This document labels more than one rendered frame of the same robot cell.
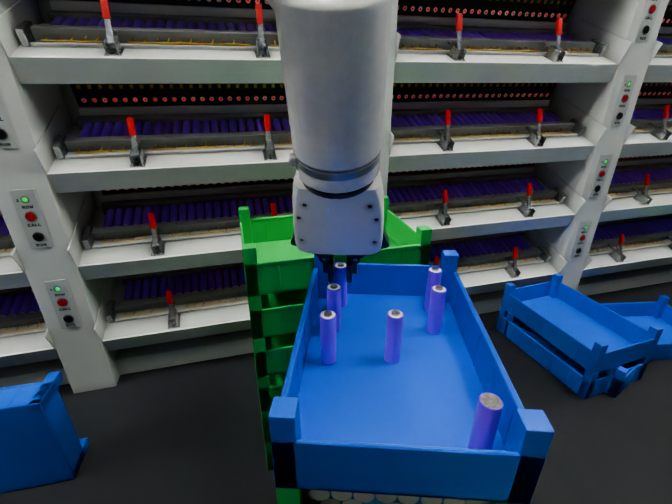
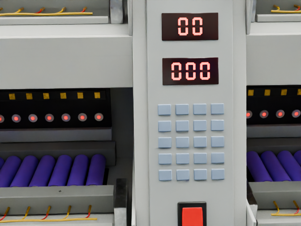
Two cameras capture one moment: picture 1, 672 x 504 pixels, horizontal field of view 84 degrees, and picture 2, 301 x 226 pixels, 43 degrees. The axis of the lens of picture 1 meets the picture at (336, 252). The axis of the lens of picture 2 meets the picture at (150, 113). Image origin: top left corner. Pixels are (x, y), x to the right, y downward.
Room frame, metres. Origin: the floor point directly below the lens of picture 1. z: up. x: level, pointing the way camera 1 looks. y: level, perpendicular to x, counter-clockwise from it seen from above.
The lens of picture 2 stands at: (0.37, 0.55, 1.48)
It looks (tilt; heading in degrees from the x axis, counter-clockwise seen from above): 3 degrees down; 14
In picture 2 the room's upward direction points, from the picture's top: 1 degrees counter-clockwise
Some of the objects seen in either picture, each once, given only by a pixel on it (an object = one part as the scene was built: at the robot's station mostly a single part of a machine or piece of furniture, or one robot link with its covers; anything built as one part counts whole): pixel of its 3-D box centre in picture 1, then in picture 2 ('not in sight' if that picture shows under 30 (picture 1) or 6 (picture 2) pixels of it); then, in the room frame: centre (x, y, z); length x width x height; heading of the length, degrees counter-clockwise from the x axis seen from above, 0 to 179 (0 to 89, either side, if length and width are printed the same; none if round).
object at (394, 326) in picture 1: (393, 336); not in sight; (0.34, -0.06, 0.44); 0.02 x 0.02 x 0.06
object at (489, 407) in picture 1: (484, 430); not in sight; (0.21, -0.12, 0.44); 0.02 x 0.02 x 0.06
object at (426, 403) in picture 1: (390, 336); not in sight; (0.33, -0.06, 0.44); 0.30 x 0.20 x 0.08; 176
